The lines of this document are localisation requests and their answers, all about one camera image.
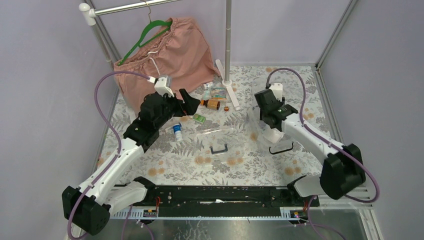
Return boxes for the green small medicine box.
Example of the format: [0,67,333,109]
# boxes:
[192,113,206,124]

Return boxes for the brown medicine bottle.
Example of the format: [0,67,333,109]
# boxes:
[200,99,221,110]

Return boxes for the white gauze pack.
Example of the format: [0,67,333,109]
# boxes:
[263,128,284,144]

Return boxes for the blue white medicine bottle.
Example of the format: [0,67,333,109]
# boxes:
[172,123,183,142]

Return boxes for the clear plastic kit box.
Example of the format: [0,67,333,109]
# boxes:
[247,106,295,155]

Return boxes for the clear box lid black handle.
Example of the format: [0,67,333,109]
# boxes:
[192,126,245,164]

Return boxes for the clear zip bag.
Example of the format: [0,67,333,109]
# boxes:
[251,80,276,101]

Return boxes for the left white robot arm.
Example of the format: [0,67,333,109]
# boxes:
[61,89,201,240]

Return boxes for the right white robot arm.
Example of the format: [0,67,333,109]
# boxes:
[254,89,366,206]

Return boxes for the floral table mat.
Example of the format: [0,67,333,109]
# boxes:
[94,65,345,187]

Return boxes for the pink fabric shorts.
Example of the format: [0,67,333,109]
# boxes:
[114,17,220,113]

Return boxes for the green clothes hanger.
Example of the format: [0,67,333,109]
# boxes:
[117,0,173,66]

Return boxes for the metal clothes rack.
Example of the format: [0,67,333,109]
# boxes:
[78,0,241,111]

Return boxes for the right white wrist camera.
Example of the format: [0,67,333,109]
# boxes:
[269,82,284,102]

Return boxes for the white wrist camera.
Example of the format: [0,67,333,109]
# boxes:
[269,82,284,102]
[147,75,175,98]

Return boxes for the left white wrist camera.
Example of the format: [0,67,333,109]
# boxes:
[147,75,175,98]

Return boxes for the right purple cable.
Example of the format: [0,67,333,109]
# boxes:
[265,67,381,240]

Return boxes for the purple cable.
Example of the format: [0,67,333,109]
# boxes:
[67,71,157,239]
[265,67,381,240]

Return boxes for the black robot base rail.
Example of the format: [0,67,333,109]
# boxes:
[134,185,310,218]

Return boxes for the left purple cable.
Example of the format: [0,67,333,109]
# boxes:
[67,71,157,239]

